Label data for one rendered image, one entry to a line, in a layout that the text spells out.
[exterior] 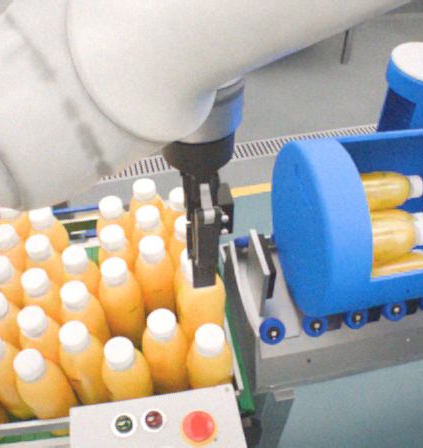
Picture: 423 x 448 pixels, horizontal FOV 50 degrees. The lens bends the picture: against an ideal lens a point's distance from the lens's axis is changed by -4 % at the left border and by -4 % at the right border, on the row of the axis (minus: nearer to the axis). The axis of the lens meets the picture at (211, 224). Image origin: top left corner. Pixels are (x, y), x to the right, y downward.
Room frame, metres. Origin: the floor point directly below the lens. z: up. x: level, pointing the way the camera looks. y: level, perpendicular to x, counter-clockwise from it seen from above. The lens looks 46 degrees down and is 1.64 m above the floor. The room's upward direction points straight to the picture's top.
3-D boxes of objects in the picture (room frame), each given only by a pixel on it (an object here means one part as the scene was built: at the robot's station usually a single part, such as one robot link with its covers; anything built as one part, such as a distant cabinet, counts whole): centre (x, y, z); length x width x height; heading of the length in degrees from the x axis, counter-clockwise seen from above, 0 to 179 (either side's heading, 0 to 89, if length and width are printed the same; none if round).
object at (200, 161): (0.39, 0.01, 1.33); 0.08 x 0.07 x 0.09; 11
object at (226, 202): (0.69, -0.01, 0.95); 0.10 x 0.07 x 0.10; 10
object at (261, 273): (0.50, -0.09, 0.99); 0.10 x 0.02 x 0.12; 10
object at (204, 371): (0.32, 0.00, 0.99); 0.07 x 0.07 x 0.18
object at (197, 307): (0.39, 0.01, 1.05); 0.07 x 0.07 x 0.18
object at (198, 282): (0.37, 0.01, 1.18); 0.03 x 0.01 x 0.07; 101
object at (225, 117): (0.39, 0.01, 1.41); 0.09 x 0.09 x 0.06
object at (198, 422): (0.19, 0.01, 1.11); 0.04 x 0.04 x 0.01
